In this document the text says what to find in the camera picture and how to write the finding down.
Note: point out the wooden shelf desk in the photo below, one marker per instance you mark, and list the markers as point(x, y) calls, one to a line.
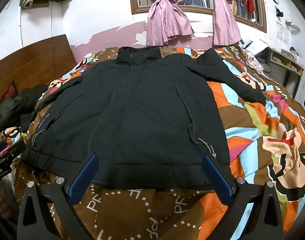
point(285, 66)

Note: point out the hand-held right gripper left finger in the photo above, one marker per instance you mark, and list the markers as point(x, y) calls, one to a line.
point(85, 173)

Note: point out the stack of papers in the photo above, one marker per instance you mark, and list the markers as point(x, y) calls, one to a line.
point(291, 53)

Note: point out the person's left hand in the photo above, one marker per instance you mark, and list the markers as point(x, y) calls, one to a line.
point(3, 203)

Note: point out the wooden headboard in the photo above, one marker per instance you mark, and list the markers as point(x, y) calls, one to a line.
point(30, 62)

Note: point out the red dark pillow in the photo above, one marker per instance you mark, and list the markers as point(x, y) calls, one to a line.
point(10, 90)

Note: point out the floral cloth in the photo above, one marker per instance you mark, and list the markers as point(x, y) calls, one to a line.
point(253, 61)

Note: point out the black wall fixture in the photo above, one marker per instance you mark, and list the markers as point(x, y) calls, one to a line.
point(279, 12)

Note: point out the black jacket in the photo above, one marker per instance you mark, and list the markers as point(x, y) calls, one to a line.
point(142, 105)

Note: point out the white board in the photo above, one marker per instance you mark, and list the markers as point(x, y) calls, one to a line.
point(257, 45)

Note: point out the small wall shelf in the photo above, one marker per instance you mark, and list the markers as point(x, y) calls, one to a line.
point(292, 25)

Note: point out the printed cartoon blanket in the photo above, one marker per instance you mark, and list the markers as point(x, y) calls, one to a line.
point(255, 130)

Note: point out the pink knotted curtain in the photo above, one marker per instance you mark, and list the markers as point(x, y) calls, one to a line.
point(165, 17)
point(223, 22)

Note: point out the pile of dark clothes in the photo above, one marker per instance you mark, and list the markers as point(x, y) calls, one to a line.
point(15, 107)

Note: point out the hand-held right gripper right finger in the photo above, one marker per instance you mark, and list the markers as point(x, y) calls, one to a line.
point(216, 177)

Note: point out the red hanging decoration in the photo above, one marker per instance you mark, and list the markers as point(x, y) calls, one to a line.
point(248, 1)

